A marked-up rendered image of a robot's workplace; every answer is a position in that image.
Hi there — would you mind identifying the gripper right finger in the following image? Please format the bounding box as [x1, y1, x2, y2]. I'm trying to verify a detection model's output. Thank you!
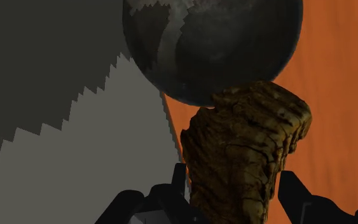
[277, 170, 358, 224]

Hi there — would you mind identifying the dark grey round bowl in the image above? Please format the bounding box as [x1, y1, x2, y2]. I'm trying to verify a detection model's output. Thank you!
[122, 0, 304, 107]

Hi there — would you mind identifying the brown cracked bread loaf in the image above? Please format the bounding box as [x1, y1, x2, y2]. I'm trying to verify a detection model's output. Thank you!
[180, 80, 313, 224]

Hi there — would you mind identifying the orange wooden table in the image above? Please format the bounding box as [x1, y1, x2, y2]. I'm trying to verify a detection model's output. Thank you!
[162, 0, 358, 224]

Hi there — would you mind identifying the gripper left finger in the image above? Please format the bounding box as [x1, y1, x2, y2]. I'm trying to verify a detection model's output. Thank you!
[95, 162, 210, 224]

